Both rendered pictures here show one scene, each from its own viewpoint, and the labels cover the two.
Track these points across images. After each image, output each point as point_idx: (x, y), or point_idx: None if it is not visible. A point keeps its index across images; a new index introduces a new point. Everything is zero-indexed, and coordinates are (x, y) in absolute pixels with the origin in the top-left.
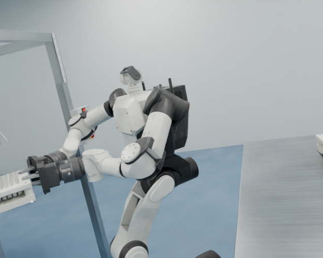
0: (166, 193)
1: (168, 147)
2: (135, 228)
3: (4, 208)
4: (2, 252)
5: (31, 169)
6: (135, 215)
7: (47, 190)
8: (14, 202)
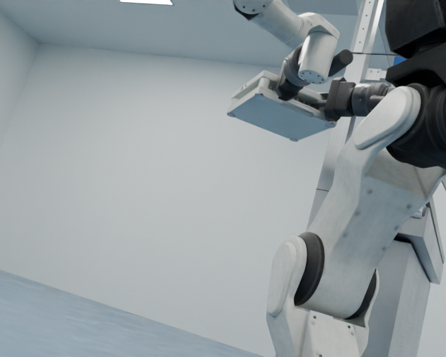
0: (381, 129)
1: (421, 1)
2: (328, 209)
3: (244, 98)
4: (391, 324)
5: (325, 91)
6: (334, 174)
7: (277, 90)
8: (249, 93)
